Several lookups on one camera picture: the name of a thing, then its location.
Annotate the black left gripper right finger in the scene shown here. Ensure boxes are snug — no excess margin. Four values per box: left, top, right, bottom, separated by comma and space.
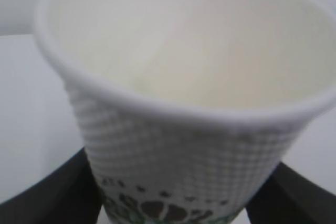
246, 163, 335, 224

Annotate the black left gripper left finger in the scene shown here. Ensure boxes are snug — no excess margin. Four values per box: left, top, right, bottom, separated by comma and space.
1, 150, 102, 224

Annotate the white paper cup green print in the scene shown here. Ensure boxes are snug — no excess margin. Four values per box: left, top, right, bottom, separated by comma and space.
34, 0, 335, 223

